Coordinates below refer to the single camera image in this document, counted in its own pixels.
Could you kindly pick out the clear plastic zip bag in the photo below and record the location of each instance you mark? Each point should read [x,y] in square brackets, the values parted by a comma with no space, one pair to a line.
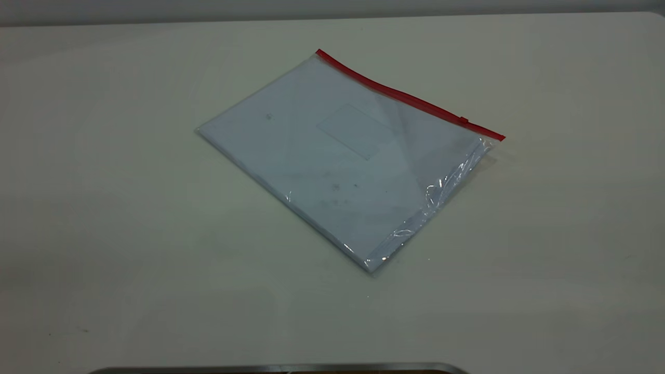
[358,171]

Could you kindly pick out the grey metal bar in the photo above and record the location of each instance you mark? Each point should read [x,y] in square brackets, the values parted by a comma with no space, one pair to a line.
[280,369]

